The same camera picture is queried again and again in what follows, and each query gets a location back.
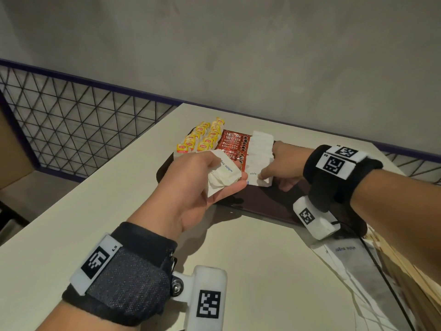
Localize person's left hand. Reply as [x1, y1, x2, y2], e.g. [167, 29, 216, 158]
[127, 150, 249, 244]

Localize person's right hand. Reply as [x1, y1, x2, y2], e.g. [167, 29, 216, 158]
[257, 140, 315, 193]

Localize row of white sugar packets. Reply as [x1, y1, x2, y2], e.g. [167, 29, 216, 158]
[247, 131, 275, 169]

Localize square white sugar packet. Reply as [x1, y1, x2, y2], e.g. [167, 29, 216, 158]
[247, 165, 275, 187]

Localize brown plastic tray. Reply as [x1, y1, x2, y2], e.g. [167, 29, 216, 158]
[156, 129, 368, 235]

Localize row of white tea bags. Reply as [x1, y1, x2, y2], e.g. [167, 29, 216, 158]
[173, 122, 211, 161]
[196, 117, 226, 154]

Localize bundle of white sugar packets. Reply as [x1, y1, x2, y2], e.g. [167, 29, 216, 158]
[205, 149, 242, 199]

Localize row of red coffee sachets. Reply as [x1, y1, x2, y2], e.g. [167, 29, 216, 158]
[216, 130, 251, 173]

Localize pile of white sugar packets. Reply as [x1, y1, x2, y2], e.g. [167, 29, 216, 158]
[310, 234, 404, 331]

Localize bundle of wooden stir sticks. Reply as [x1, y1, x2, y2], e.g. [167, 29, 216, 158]
[365, 230, 441, 331]

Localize person's right forearm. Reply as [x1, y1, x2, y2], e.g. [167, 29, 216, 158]
[350, 168, 441, 286]

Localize purple metal mesh railing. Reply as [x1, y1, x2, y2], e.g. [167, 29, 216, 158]
[0, 58, 441, 185]

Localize black metal table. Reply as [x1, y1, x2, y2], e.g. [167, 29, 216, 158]
[0, 201, 30, 245]

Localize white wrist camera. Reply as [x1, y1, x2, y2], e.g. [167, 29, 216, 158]
[293, 196, 342, 241]
[170, 265, 228, 331]

